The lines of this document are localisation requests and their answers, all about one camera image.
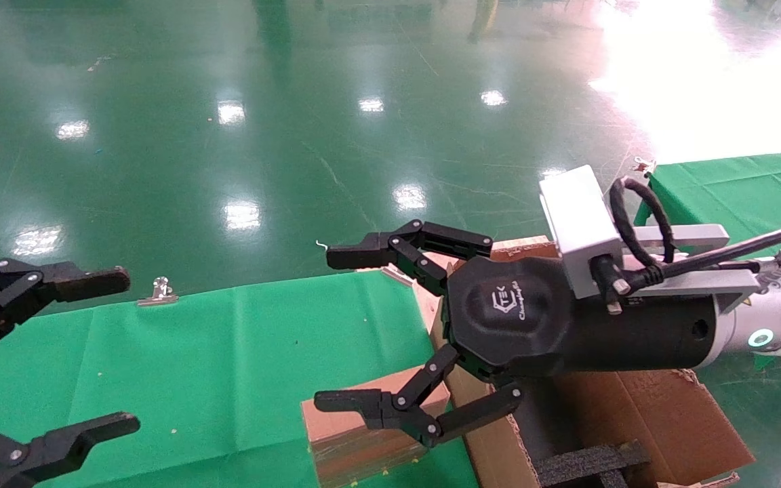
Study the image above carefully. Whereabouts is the black camera cable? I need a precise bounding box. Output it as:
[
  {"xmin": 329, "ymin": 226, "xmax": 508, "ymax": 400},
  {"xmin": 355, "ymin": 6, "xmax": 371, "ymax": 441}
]
[{"xmin": 590, "ymin": 176, "xmax": 781, "ymax": 316}]

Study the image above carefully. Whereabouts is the dark grey foam insert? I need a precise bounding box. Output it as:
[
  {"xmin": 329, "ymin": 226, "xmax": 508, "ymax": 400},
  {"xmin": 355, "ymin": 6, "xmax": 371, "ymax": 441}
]
[{"xmin": 536, "ymin": 441, "xmax": 652, "ymax": 488}]

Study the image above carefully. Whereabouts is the large open cardboard carton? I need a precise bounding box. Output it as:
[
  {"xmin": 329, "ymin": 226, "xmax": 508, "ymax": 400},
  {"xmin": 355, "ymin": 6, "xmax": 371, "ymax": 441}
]
[{"xmin": 424, "ymin": 235, "xmax": 756, "ymax": 488}]

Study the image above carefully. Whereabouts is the green tablecloth with white frame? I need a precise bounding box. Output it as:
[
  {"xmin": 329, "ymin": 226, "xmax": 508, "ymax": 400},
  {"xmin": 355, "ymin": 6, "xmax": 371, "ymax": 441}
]
[{"xmin": 635, "ymin": 148, "xmax": 781, "ymax": 258}]

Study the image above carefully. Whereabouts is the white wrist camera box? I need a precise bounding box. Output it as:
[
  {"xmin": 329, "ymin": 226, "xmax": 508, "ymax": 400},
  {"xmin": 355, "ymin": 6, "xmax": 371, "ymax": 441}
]
[{"xmin": 540, "ymin": 165, "xmax": 626, "ymax": 300}]

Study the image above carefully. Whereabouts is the large green tablecloth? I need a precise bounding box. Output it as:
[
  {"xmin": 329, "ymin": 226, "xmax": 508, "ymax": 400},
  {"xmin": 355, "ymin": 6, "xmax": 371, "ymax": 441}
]
[{"xmin": 0, "ymin": 271, "xmax": 479, "ymax": 488}]

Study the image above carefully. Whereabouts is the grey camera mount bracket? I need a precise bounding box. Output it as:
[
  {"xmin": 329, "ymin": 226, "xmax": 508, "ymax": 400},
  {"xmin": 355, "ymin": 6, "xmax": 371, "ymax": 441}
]
[{"xmin": 618, "ymin": 224, "xmax": 764, "ymax": 314}]

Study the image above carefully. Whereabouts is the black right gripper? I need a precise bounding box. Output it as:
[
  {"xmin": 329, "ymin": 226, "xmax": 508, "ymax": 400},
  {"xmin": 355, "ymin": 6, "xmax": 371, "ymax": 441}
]
[{"xmin": 314, "ymin": 219, "xmax": 718, "ymax": 448}]

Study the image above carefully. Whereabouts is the small cardboard box with hole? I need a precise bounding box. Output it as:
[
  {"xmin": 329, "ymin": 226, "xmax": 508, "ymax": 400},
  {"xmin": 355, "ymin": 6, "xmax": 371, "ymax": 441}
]
[{"xmin": 301, "ymin": 383, "xmax": 452, "ymax": 488}]

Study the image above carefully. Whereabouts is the grey flat panel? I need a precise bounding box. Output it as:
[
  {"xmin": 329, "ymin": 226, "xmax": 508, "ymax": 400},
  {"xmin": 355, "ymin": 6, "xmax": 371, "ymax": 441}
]
[{"xmin": 519, "ymin": 380, "xmax": 584, "ymax": 451}]

